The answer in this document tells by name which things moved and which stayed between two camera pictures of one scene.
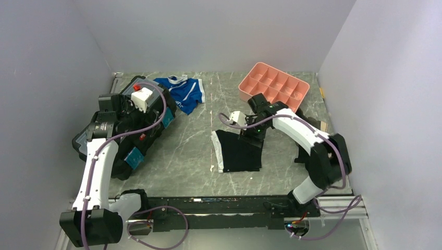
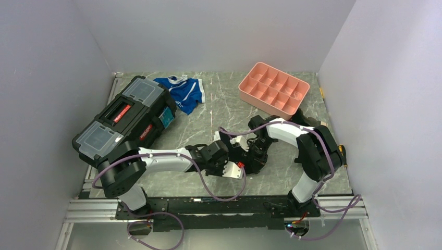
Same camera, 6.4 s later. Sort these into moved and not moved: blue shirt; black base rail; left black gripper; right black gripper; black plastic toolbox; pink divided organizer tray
Moved: right black gripper; left black gripper
Not moved: blue shirt; black base rail; pink divided organizer tray; black plastic toolbox
